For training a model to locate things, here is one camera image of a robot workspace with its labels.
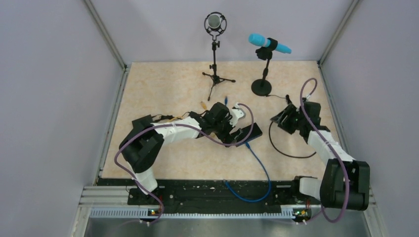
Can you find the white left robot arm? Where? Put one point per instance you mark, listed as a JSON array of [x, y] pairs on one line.
[[142, 145]]

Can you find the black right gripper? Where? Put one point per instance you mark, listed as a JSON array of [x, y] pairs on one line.
[[280, 117]]

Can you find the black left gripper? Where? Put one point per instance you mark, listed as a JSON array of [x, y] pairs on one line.
[[226, 137]]

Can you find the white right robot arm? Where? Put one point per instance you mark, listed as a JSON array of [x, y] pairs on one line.
[[346, 181]]

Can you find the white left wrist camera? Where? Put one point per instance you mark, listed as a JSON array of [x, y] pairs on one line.
[[237, 113]]

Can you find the black tripod microphone stand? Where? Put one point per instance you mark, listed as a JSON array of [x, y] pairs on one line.
[[215, 78]]

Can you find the silver condenser microphone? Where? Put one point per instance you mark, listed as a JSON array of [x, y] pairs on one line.
[[215, 22]]

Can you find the blue microphone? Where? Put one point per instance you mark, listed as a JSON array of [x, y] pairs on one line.
[[262, 87]]

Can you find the black network switch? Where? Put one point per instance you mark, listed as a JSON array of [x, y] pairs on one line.
[[255, 133], [142, 123]]

